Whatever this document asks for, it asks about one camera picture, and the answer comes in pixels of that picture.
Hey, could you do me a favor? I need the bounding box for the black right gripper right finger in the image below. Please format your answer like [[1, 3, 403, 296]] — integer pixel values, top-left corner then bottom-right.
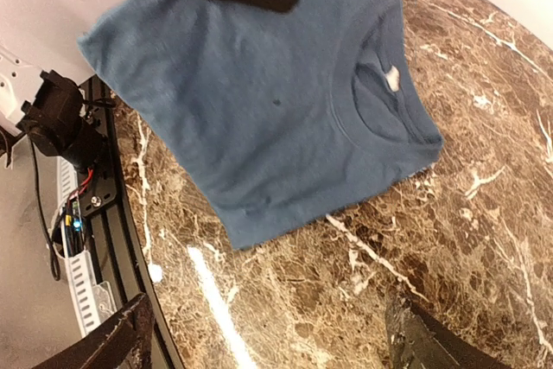
[[385, 296, 507, 368]]

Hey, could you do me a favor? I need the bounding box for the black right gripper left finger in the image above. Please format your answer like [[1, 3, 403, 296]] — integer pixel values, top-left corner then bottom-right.
[[35, 293, 155, 369]]

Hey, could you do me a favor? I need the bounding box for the blue garment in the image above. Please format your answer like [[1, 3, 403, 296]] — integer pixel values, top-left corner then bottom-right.
[[78, 0, 443, 249]]

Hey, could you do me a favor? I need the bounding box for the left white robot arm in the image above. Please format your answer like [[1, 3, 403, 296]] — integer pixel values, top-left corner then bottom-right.
[[1, 0, 298, 170]]

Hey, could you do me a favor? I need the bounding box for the white slotted cable duct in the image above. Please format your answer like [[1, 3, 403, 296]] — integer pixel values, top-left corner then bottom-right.
[[57, 157, 117, 337]]

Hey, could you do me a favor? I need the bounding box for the black front rail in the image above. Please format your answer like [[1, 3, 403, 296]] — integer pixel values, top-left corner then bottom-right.
[[81, 77, 187, 369]]

